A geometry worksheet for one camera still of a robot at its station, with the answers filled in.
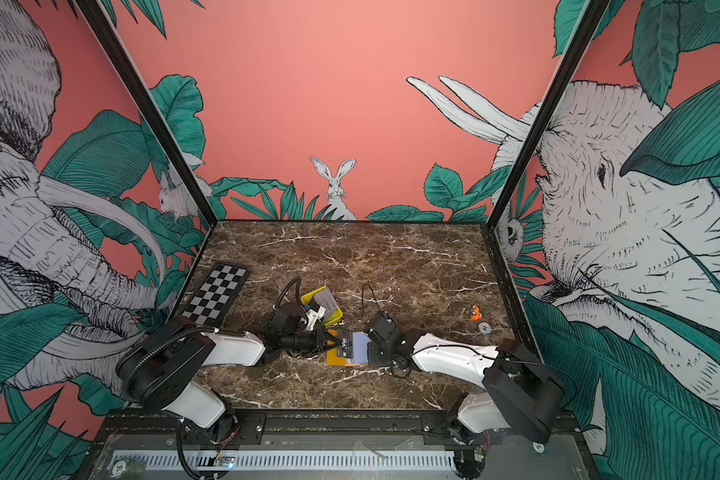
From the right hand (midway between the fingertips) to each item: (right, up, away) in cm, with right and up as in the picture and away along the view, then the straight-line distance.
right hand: (370, 354), depth 85 cm
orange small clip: (+34, +9, +8) cm, 36 cm away
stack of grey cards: (-14, +13, +8) cm, 21 cm away
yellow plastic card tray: (-20, +15, +10) cm, 27 cm away
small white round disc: (+36, +5, +8) cm, 38 cm away
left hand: (-8, +4, -1) cm, 9 cm away
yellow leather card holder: (-11, -1, -1) cm, 11 cm away
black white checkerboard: (-50, +14, +9) cm, 53 cm away
